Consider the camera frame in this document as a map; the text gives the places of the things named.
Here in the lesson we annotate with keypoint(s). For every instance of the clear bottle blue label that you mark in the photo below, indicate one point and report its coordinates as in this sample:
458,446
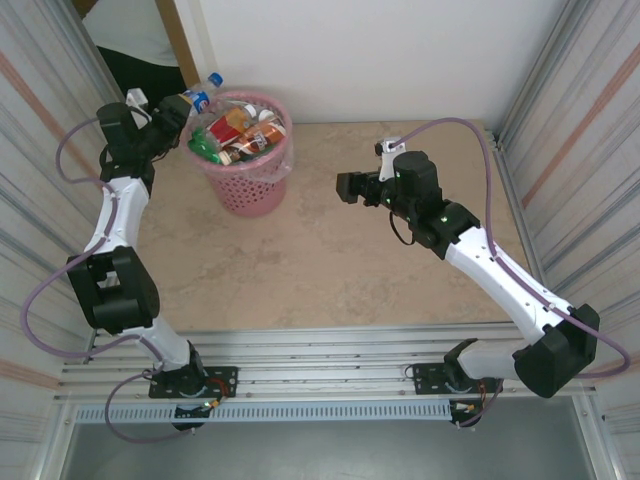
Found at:
202,100

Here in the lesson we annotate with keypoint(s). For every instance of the crushed green plastic bottle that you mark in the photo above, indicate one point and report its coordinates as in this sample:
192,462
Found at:
202,142

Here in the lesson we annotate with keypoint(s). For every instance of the red yellow label bottle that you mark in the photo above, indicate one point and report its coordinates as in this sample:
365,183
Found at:
227,127

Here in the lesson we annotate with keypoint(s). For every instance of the brown Nescafe bottle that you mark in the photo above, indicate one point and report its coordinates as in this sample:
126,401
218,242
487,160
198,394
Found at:
260,137

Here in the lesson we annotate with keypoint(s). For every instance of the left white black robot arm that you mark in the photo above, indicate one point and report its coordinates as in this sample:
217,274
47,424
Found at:
125,210

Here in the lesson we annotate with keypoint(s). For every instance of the clear plastic bin liner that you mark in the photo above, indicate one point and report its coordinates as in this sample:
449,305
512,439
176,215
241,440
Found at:
280,172

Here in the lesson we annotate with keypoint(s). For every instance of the pink plastic bin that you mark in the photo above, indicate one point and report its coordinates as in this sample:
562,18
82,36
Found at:
250,200

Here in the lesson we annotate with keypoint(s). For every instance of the person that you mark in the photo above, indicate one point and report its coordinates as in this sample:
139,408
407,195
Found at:
130,30

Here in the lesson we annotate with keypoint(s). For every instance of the yellow power connector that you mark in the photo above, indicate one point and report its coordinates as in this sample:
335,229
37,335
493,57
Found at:
470,407
212,403

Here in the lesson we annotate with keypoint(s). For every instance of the wooden door frame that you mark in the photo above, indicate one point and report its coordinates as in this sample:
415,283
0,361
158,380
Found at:
187,45

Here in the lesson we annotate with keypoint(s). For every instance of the aluminium rail frame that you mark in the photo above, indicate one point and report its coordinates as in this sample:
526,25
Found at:
325,360

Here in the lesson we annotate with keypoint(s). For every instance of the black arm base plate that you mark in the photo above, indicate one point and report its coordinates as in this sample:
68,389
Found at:
225,380
427,377

